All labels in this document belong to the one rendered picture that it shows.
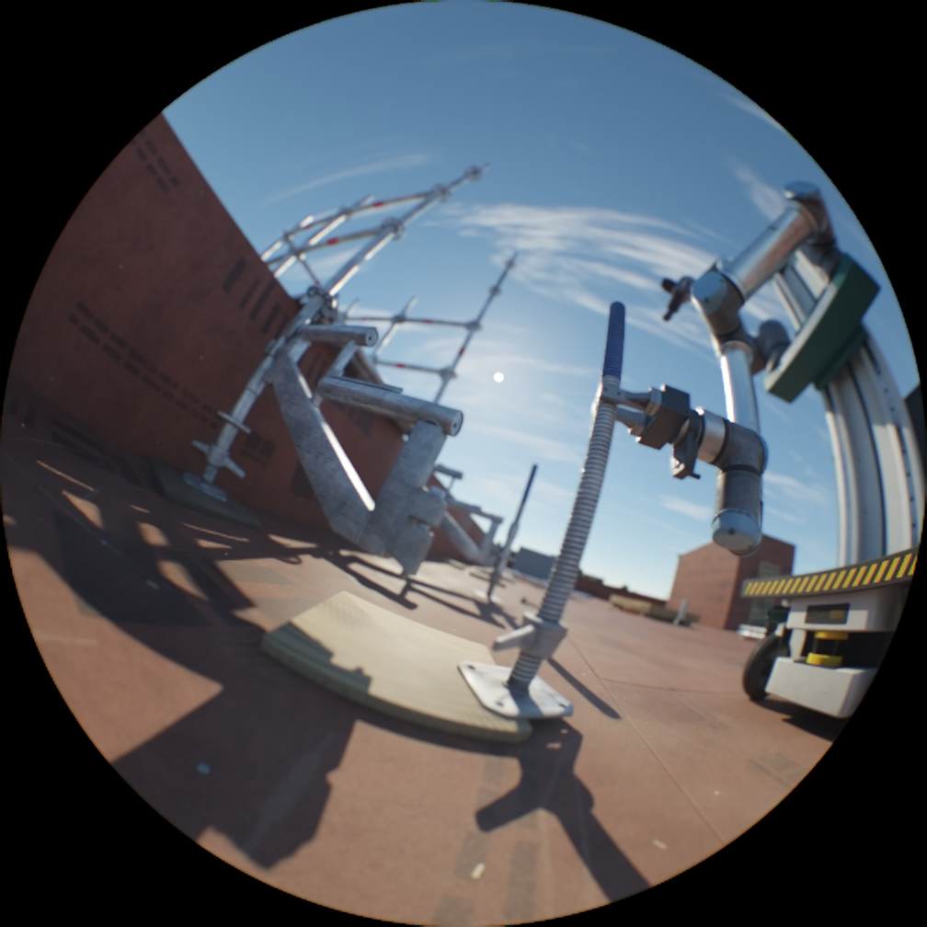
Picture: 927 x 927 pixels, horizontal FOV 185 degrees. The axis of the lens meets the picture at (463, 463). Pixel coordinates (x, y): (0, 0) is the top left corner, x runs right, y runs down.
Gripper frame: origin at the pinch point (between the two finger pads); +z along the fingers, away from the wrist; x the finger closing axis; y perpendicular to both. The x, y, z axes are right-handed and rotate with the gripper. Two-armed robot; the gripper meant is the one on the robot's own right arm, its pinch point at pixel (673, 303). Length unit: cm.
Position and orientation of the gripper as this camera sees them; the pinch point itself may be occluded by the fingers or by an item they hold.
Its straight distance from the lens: 113.6
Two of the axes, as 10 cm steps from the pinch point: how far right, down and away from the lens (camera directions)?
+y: 7.0, 6.3, -3.4
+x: 0.5, 4.3, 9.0
